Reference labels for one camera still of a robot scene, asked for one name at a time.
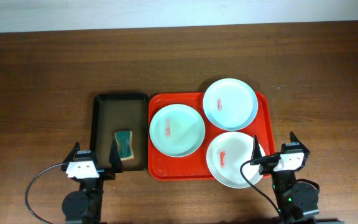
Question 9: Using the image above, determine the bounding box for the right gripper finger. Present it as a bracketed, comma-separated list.
[251, 135, 262, 162]
[290, 131, 310, 154]

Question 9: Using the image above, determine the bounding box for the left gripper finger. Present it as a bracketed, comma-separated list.
[109, 139, 123, 173]
[61, 142, 80, 170]

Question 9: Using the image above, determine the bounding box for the green and yellow sponge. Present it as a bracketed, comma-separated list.
[114, 130, 134, 161]

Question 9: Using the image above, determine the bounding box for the white plate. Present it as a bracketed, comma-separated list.
[206, 131, 262, 189]

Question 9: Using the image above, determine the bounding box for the mint green plate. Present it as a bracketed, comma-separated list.
[149, 104, 206, 157]

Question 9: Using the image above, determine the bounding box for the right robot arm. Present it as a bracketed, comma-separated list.
[249, 132, 319, 223]

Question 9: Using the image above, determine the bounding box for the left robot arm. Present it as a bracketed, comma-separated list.
[61, 141, 123, 223]

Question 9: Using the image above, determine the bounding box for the black rectangular water tray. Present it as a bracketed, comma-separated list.
[89, 93, 149, 171]

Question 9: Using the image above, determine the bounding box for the red plastic tray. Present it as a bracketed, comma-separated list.
[148, 92, 275, 181]

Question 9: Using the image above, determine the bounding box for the light blue plate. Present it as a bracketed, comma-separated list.
[203, 78, 259, 131]

